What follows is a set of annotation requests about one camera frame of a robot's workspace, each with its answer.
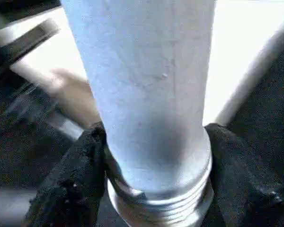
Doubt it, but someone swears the white plastic table top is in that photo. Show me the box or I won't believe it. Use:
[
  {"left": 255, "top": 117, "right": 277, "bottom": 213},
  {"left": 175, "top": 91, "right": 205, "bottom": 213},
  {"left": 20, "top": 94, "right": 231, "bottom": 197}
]
[{"left": 9, "top": 0, "right": 284, "bottom": 129}]

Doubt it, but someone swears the white plastic table leg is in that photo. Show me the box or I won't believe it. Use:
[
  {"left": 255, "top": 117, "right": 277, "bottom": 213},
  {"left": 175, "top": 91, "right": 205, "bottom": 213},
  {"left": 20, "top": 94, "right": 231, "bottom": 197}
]
[{"left": 60, "top": 0, "right": 216, "bottom": 227}]

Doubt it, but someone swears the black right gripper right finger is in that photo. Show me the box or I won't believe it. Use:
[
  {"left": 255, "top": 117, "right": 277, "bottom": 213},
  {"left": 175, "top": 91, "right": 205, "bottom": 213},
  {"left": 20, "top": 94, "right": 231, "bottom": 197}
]
[{"left": 199, "top": 122, "right": 284, "bottom": 227}]

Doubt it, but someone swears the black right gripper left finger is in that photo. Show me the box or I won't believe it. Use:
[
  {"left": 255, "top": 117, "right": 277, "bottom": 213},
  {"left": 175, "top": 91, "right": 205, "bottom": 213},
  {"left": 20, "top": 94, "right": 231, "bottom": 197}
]
[{"left": 24, "top": 121, "right": 107, "bottom": 227}]

